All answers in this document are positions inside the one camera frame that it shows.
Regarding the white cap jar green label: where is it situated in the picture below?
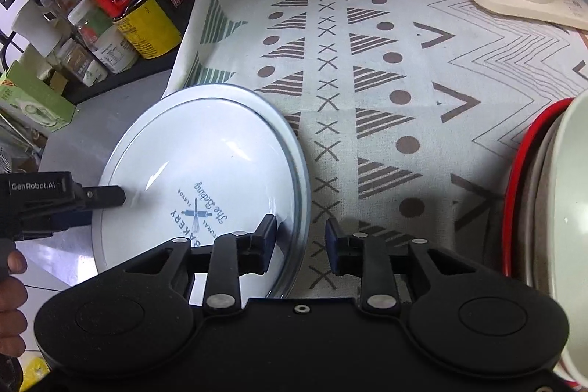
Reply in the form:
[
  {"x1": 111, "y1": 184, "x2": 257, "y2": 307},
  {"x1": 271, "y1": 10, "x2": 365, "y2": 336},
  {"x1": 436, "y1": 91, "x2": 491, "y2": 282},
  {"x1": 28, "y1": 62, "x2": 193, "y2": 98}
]
[{"x1": 68, "y1": 0, "x2": 139, "y2": 74}]

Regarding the beige plate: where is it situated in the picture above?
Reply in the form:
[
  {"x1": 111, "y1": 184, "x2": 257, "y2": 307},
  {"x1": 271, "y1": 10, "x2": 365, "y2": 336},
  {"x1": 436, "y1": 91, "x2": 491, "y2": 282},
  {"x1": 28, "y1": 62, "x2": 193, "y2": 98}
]
[{"x1": 524, "y1": 112, "x2": 562, "y2": 296}]

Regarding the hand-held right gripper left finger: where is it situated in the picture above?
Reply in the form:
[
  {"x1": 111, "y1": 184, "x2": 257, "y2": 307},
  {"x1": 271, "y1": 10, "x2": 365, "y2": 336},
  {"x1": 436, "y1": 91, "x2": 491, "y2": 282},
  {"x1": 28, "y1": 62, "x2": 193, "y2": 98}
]
[{"x1": 124, "y1": 213, "x2": 279, "y2": 312}]

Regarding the person's left hand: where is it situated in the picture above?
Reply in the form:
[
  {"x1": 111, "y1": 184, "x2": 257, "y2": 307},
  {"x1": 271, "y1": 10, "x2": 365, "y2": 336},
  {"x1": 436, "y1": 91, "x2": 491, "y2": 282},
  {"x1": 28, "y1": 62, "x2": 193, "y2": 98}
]
[{"x1": 0, "y1": 249, "x2": 31, "y2": 360}]

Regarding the red rimmed plate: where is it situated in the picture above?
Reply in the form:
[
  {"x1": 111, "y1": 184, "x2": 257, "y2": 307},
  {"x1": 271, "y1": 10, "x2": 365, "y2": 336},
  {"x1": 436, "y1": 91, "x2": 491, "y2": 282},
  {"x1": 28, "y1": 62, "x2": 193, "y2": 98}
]
[{"x1": 502, "y1": 97, "x2": 577, "y2": 390}]

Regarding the white paper cup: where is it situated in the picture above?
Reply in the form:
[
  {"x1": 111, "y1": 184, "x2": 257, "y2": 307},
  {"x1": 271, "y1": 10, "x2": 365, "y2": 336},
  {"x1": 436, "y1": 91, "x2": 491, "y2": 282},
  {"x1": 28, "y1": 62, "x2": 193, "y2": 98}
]
[{"x1": 11, "y1": 0, "x2": 66, "y2": 58}]

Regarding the white plate with blue print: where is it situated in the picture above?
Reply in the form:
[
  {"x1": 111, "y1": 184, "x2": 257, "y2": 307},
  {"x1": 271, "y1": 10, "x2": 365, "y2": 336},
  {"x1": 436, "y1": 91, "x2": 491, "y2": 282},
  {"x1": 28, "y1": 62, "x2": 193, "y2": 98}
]
[{"x1": 91, "y1": 83, "x2": 314, "y2": 301}]

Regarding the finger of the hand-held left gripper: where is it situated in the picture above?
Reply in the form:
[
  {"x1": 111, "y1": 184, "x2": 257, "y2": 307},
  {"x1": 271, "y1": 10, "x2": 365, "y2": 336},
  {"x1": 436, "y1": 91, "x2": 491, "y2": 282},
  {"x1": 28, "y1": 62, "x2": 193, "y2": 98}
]
[
  {"x1": 85, "y1": 184, "x2": 128, "y2": 210},
  {"x1": 15, "y1": 209, "x2": 96, "y2": 241}
]

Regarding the patterned white table cloth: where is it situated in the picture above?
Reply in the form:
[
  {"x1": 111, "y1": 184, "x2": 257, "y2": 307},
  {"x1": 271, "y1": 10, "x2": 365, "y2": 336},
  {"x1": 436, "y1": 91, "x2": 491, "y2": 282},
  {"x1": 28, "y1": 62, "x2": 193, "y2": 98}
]
[{"x1": 163, "y1": 0, "x2": 588, "y2": 301}]

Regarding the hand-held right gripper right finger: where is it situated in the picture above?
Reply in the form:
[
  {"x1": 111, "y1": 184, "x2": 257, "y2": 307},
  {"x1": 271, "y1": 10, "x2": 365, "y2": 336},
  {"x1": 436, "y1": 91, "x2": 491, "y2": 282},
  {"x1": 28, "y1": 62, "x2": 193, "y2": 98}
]
[{"x1": 324, "y1": 216, "x2": 478, "y2": 313}]

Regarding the small spice jar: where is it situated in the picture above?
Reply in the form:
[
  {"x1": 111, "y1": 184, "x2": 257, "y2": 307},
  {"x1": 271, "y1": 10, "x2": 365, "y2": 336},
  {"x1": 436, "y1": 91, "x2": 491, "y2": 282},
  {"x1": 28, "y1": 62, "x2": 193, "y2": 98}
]
[{"x1": 56, "y1": 37, "x2": 110, "y2": 88}]

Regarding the green cardboard box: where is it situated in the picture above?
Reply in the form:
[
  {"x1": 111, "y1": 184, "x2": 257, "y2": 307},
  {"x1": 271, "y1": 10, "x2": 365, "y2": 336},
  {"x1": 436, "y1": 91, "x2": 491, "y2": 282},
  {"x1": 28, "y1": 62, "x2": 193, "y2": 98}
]
[{"x1": 0, "y1": 60, "x2": 77, "y2": 134}]

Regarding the yellow packet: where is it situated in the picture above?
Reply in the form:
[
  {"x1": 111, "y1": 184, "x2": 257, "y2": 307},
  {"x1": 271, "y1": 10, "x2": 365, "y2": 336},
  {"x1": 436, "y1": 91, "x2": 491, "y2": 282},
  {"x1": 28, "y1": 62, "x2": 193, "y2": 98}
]
[{"x1": 21, "y1": 362, "x2": 52, "y2": 392}]

